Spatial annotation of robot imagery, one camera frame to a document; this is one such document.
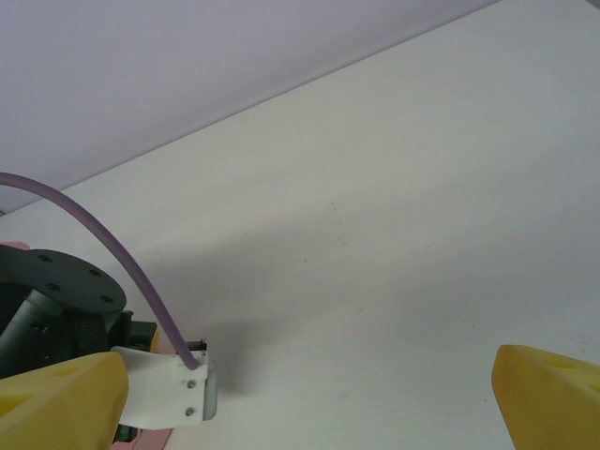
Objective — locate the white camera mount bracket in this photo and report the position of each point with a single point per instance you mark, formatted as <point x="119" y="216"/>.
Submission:
<point x="159" y="394"/>

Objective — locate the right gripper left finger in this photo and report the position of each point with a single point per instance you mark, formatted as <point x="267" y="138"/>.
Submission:
<point x="56" y="408"/>

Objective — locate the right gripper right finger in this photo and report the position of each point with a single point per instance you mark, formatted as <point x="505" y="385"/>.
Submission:
<point x="553" y="403"/>

